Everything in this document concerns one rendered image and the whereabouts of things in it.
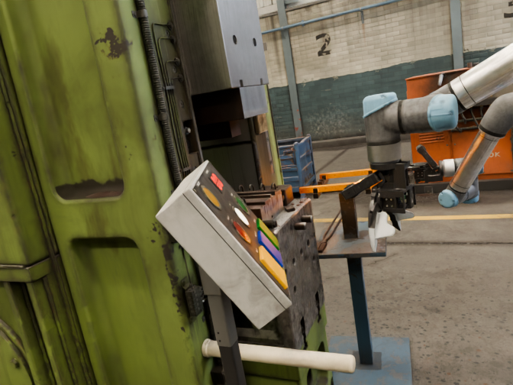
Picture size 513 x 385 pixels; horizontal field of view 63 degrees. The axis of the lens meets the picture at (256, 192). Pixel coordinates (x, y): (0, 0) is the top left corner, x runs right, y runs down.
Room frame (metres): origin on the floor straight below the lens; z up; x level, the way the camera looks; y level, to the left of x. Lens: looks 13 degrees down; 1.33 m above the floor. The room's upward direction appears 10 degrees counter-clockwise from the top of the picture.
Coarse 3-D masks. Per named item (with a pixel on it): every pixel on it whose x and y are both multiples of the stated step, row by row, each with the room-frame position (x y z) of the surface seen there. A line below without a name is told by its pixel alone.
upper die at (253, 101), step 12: (192, 96) 1.39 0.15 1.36; (204, 96) 1.37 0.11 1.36; (216, 96) 1.35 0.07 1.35; (228, 96) 1.34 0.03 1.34; (240, 96) 1.32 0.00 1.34; (252, 96) 1.39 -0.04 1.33; (264, 96) 1.48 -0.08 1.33; (204, 108) 1.38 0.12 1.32; (216, 108) 1.36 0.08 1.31; (228, 108) 1.34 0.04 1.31; (240, 108) 1.32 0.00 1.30; (252, 108) 1.38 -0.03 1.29; (264, 108) 1.47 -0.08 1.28; (204, 120) 1.38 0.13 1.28; (216, 120) 1.36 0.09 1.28; (228, 120) 1.34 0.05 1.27
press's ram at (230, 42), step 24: (192, 0) 1.30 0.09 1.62; (216, 0) 1.27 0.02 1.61; (240, 0) 1.42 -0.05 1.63; (192, 24) 1.31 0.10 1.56; (216, 24) 1.28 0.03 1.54; (240, 24) 1.40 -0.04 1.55; (192, 48) 1.32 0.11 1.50; (216, 48) 1.28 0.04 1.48; (240, 48) 1.37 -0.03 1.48; (192, 72) 1.32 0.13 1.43; (216, 72) 1.29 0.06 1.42; (240, 72) 1.34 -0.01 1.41; (264, 72) 1.51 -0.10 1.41
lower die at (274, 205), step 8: (240, 192) 1.51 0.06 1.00; (248, 192) 1.49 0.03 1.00; (280, 192) 1.49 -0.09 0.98; (248, 200) 1.41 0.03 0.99; (256, 200) 1.39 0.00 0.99; (264, 200) 1.38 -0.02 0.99; (272, 200) 1.41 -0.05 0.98; (280, 200) 1.48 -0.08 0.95; (256, 208) 1.33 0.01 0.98; (264, 208) 1.35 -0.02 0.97; (272, 208) 1.40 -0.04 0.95; (280, 208) 1.47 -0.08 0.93; (256, 216) 1.32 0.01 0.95; (264, 216) 1.34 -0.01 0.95
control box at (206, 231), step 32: (192, 192) 0.70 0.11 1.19; (224, 192) 0.91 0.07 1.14; (192, 224) 0.70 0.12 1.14; (224, 224) 0.71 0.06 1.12; (192, 256) 0.70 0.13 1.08; (224, 256) 0.70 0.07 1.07; (256, 256) 0.73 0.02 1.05; (224, 288) 0.70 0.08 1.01; (256, 288) 0.69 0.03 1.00; (288, 288) 0.75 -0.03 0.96; (256, 320) 0.69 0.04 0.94
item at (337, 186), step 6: (408, 180) 1.58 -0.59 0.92; (306, 186) 1.74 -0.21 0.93; (312, 186) 1.72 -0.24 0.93; (318, 186) 1.70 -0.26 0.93; (324, 186) 1.69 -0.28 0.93; (330, 186) 1.68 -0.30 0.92; (336, 186) 1.67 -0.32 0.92; (342, 186) 1.66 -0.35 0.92; (372, 186) 1.62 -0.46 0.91; (300, 192) 1.73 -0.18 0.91; (306, 192) 1.72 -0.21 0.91
